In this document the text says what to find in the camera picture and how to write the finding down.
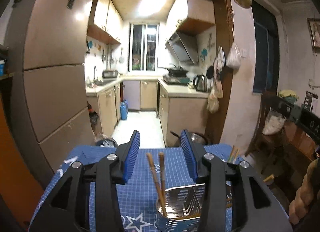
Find black wok on stove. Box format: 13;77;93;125
160;67;188;77

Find dark interior wall window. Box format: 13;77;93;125
252;1;280;94

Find dark wooden chair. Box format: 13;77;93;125
245;92;286;158

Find blue gas cylinder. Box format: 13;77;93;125
120;100;128;120

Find blue star grid tablecloth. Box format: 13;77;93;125
29;144;292;231

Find range hood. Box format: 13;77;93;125
165;31;199;64

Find toaster oven on counter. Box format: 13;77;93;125
102;70;119;79

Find wooden chopstick curved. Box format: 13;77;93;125
232;148;240;164
227;146;236;163

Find upper kitchen wall cabinet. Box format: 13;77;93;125
87;0;123;45

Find hanging white plastic bag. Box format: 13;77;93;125
226;42;241;70

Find teal perforated utensil holder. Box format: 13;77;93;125
155;184;205;231

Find electric kettle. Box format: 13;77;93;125
193;75;208;93

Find orange wooden cabinet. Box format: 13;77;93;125
1;74;43;231

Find beige lower kitchen cabinets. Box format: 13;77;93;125
86;76;208;147

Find framed wall picture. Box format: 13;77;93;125
307;18;320;53

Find kitchen window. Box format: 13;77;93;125
129;24;159;72

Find silver refrigerator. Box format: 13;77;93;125
5;0;92;176

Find dark wooden side table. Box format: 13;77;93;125
268;96;319;175

